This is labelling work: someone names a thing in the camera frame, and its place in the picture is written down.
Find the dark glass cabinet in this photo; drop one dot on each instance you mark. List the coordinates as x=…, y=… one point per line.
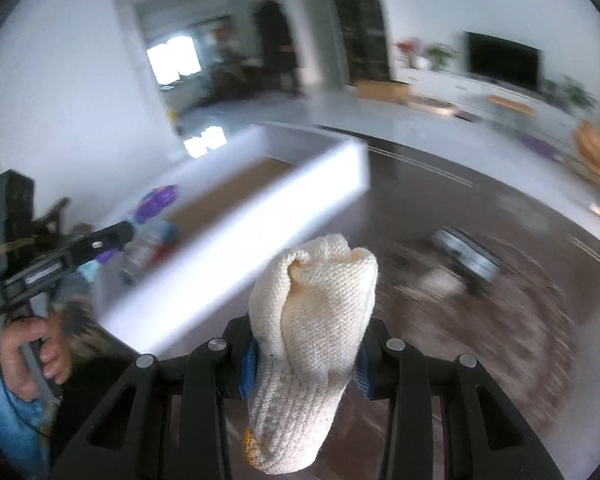
x=360, y=20

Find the person's left forearm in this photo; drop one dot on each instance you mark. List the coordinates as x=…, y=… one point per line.
x=5, y=420

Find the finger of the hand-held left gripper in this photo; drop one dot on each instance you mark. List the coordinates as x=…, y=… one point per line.
x=97, y=244

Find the wooden bench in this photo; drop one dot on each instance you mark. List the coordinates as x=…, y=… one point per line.
x=510, y=102

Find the red flower bouquet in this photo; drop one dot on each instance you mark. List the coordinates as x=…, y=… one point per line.
x=409, y=50

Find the dark patterned desktop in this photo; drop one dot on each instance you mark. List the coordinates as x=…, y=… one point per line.
x=480, y=360

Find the black television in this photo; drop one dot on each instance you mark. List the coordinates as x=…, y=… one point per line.
x=502, y=60

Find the green potted plant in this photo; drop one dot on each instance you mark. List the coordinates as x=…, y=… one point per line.
x=440, y=55

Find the silver foil packet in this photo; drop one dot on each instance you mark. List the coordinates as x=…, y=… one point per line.
x=467, y=257

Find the person's left hand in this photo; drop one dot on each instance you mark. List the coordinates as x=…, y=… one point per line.
x=20, y=355

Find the orange lounge chair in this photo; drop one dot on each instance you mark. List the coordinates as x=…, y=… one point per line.
x=597, y=155

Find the large leafy potted plant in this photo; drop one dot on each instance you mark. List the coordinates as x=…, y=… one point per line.
x=580, y=92

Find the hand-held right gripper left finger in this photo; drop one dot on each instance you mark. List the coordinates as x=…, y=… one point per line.
x=248, y=365

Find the white knit glove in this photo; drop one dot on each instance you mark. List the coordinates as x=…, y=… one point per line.
x=310, y=320

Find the white television cabinet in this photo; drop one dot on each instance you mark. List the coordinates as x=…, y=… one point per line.
x=460, y=87

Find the white storage box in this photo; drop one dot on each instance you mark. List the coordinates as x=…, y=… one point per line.
x=260, y=230

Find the cardboard box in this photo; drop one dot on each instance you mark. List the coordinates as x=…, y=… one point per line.
x=382, y=92

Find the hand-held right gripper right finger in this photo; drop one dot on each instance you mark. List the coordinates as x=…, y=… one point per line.
x=362, y=372

